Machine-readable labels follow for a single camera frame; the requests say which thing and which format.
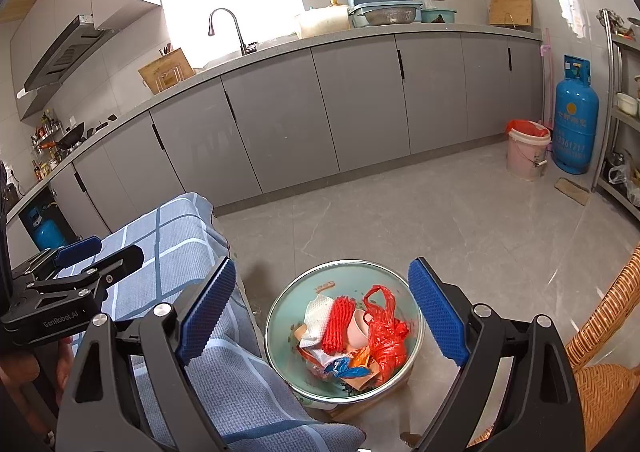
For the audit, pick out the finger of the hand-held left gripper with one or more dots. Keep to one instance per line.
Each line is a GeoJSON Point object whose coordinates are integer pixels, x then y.
{"type": "Point", "coordinates": [115, 263]}
{"type": "Point", "coordinates": [77, 249]}

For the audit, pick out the metal bowl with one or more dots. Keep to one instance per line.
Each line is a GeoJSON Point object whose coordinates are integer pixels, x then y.
{"type": "Point", "coordinates": [392, 16]}

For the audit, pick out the dark rice cooker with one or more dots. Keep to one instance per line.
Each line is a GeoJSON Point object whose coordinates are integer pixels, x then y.
{"type": "Point", "coordinates": [6, 192]}

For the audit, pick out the grey kitchen counter cabinets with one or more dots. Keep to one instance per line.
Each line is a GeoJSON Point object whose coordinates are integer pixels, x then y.
{"type": "Point", "coordinates": [350, 96]}

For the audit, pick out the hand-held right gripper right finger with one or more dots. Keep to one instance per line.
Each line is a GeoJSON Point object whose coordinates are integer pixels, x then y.
{"type": "Point", "coordinates": [440, 312]}

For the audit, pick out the white paper cup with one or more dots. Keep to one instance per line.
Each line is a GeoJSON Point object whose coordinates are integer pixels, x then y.
{"type": "Point", "coordinates": [359, 329]}

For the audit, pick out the wicker chair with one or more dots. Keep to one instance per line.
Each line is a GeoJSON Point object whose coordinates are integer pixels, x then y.
{"type": "Point", "coordinates": [605, 382]}

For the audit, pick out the white basin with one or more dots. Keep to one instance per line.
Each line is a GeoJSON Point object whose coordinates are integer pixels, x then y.
{"type": "Point", "coordinates": [322, 21]}

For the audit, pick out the blue orange wrapper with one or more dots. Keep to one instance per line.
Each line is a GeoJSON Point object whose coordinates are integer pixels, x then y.
{"type": "Point", "coordinates": [350, 369]}

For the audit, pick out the brown floor rag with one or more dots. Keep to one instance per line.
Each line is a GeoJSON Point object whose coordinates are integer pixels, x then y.
{"type": "Point", "coordinates": [572, 192]}

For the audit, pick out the metal shelf rack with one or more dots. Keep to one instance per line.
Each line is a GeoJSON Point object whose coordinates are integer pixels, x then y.
{"type": "Point", "coordinates": [611, 81]}

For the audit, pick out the red plastic bag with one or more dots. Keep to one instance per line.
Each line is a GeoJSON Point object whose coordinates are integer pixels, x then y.
{"type": "Point", "coordinates": [387, 337]}

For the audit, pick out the gas stove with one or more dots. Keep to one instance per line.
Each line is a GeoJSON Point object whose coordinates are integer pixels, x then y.
{"type": "Point", "coordinates": [105, 122]}

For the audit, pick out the range hood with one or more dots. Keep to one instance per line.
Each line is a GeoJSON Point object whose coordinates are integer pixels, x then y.
{"type": "Point", "coordinates": [65, 56]}

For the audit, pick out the orange snack packet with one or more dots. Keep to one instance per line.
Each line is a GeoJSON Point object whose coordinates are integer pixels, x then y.
{"type": "Point", "coordinates": [360, 383]}

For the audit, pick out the red bucket liner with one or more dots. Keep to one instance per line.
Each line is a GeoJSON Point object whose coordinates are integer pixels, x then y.
{"type": "Point", "coordinates": [525, 126]}

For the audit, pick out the teal basin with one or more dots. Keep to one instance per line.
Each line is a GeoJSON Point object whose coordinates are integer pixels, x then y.
{"type": "Point", "coordinates": [440, 14]}

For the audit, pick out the small blue gas cylinder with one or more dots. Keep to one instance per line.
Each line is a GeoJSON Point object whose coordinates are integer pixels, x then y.
{"type": "Point", "coordinates": [47, 234]}

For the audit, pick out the spice rack with bottles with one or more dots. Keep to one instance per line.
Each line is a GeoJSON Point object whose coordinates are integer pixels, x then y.
{"type": "Point", "coordinates": [45, 131]}

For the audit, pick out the wide wooden cutting board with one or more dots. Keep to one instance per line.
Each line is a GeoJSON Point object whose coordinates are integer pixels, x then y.
{"type": "Point", "coordinates": [165, 69]}

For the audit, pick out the pink bucket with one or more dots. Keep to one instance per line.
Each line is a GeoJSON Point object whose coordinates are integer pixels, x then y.
{"type": "Point", "coordinates": [525, 156]}

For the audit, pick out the red foam net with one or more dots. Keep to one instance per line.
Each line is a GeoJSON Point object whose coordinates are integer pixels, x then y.
{"type": "Point", "coordinates": [340, 327]}

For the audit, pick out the dark kitchen faucet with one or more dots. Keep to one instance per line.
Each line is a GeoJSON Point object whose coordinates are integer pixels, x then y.
{"type": "Point", "coordinates": [240, 34]}

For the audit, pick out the white bowl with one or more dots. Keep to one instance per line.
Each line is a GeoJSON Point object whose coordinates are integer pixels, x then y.
{"type": "Point", "coordinates": [626, 102]}

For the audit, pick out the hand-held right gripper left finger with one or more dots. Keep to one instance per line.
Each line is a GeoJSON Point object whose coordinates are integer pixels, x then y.
{"type": "Point", "coordinates": [207, 312]}

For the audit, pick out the light green bin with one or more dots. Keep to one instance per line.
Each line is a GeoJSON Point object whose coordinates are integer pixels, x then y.
{"type": "Point", "coordinates": [295, 297]}

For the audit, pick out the black wok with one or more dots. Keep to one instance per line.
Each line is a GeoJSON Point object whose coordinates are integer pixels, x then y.
{"type": "Point", "coordinates": [70, 137]}

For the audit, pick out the person's left hand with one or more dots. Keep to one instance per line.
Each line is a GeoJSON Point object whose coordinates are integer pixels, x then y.
{"type": "Point", "coordinates": [62, 357]}

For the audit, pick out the square wooden cutting board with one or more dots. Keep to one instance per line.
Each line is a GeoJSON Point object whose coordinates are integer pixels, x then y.
{"type": "Point", "coordinates": [510, 6]}

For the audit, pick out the blue checked tablecloth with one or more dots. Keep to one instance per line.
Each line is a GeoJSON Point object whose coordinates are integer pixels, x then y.
{"type": "Point", "coordinates": [165, 242]}

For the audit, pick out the tall blue gas cylinder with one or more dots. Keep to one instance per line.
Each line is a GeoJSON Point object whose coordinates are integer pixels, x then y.
{"type": "Point", "coordinates": [575, 121]}

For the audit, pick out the knife holder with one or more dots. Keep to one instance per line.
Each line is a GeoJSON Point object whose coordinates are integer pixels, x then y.
{"type": "Point", "coordinates": [167, 50]}

